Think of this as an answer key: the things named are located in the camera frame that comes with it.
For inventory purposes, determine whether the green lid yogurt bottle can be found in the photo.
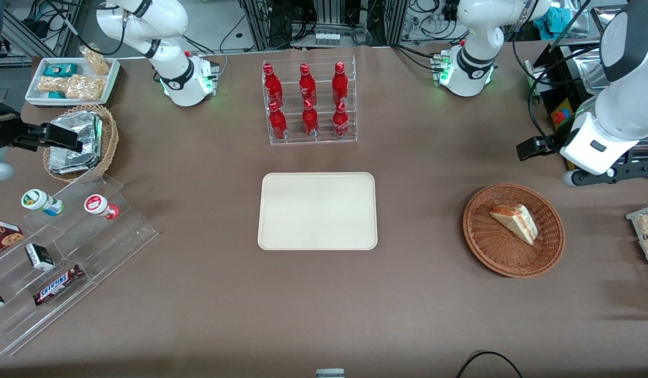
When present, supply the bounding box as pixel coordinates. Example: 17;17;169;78
20;188;65;217

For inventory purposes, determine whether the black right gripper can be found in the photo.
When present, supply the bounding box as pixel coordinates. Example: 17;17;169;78
0;99;84;153

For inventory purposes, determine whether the clear acrylic bottle rack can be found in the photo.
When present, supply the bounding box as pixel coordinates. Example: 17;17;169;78
261;55;358;147

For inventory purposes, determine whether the red lid yogurt bottle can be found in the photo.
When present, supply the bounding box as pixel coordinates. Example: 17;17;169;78
83;194;120;221

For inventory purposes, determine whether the large clear snack bag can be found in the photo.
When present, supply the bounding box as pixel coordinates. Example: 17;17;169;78
65;74;106;101

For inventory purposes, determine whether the teal snack box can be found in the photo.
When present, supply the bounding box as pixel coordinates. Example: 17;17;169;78
44;62;78;78

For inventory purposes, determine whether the black control box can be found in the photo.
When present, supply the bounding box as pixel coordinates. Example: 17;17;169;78
524;45;603;140

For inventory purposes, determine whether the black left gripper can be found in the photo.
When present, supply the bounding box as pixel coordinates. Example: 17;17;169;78
516;134;567;161

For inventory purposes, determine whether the clear bag of crackers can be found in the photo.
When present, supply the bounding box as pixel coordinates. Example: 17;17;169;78
36;76;70;95

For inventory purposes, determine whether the teal cloth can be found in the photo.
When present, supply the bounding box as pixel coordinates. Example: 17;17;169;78
543;5;572;33

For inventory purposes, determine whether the small black white carton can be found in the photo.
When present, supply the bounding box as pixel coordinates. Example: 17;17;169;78
24;243;56;272

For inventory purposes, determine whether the brown round wicker basket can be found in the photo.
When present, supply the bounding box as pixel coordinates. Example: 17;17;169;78
462;182;566;278

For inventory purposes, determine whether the triangular sandwich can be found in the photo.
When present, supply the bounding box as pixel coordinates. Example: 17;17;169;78
488;204;540;246

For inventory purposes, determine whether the steel tray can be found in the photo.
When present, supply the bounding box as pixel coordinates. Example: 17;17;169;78
569;48;614;94

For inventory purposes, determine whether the foil wrapped package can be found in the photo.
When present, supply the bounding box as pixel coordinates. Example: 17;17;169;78
50;111;103;154
48;146;101;175

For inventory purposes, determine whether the metal wire snack tray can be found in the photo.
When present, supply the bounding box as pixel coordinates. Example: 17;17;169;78
625;203;648;290

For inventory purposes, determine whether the red cola bottle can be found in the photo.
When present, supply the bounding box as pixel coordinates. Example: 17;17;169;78
262;62;284;107
302;98;321;138
332;61;350;106
332;101;350;139
268;101;289;141
299;62;318;107

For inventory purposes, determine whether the red cookie box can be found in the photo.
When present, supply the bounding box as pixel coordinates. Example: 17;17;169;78
0;218;25;261

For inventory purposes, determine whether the black floor cable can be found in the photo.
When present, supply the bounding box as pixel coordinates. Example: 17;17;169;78
456;350;523;378

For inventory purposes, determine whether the white rectangular snack tray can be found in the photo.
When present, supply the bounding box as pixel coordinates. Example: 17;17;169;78
24;56;121;109

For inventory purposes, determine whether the clear acrylic stepped display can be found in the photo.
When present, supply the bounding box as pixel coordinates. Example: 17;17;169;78
0;173;160;358

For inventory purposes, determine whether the brown snickers bar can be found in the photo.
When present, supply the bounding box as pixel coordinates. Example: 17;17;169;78
32;264;85;307

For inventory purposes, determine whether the light tan wicker basket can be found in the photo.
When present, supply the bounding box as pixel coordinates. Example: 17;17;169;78
43;104;120;184

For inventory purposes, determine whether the beige rectangular tray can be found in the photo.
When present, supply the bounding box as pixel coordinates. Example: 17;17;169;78
257;172;378;251

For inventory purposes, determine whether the clear bag of nuts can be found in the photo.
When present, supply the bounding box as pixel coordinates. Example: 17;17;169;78
80;45;111;76

